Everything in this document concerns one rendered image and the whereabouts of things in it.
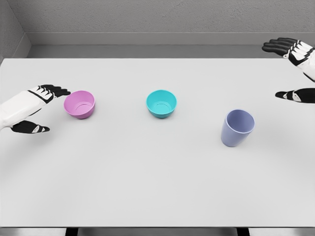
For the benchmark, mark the lavender cup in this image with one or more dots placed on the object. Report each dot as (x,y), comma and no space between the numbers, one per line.
(236,129)

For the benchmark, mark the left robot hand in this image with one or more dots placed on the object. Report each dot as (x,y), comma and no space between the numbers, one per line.
(22,105)

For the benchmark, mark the teal bowl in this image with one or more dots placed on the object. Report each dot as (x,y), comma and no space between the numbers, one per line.
(161,103)

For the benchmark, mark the pink bowl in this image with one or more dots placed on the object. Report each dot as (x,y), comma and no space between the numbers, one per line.
(80,104)

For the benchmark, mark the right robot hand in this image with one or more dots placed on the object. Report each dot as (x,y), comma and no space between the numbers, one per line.
(300,55)

